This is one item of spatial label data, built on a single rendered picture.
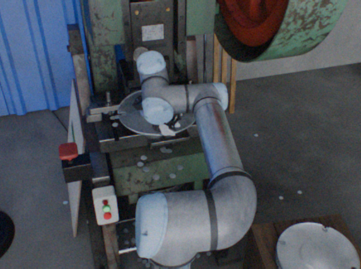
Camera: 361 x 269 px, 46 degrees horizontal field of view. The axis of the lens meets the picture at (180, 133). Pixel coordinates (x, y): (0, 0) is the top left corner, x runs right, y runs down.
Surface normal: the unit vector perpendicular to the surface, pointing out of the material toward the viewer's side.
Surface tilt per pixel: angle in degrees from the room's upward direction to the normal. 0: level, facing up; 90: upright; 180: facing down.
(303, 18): 109
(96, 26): 90
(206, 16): 90
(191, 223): 43
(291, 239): 0
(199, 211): 23
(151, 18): 90
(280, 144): 0
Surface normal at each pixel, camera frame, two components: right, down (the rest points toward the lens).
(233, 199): 0.28, -0.65
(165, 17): 0.28, 0.61
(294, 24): 0.26, 0.83
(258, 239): 0.01, -0.78
